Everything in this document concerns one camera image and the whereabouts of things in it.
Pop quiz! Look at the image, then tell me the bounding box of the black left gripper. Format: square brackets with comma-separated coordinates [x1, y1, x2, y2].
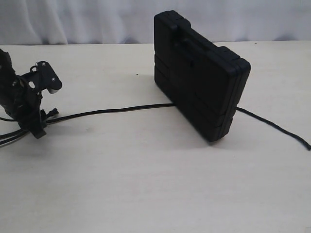
[4, 75, 47, 139]

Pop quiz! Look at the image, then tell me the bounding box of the black plastic carrying case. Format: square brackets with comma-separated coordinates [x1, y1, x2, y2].
[154, 10, 251, 142]

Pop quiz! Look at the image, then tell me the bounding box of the black braided rope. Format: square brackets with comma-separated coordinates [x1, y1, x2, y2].
[0, 103, 311, 150]

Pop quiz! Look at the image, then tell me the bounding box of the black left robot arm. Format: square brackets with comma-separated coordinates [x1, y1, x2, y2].
[0, 50, 46, 139]

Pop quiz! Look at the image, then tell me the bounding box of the thin black left cable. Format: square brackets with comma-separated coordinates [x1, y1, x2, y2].
[0, 116, 32, 149]

